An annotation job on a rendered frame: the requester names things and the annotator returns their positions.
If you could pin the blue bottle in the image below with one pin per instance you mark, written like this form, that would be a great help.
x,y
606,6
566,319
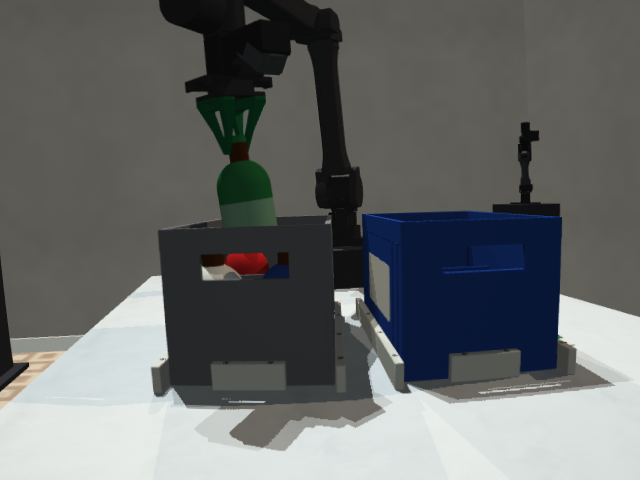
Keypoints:
x,y
280,270

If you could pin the green bottle with pale green label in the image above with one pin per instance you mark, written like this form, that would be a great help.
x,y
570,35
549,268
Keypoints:
x,y
244,190

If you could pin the cream bottle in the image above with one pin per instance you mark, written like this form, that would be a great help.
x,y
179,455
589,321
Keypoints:
x,y
213,267

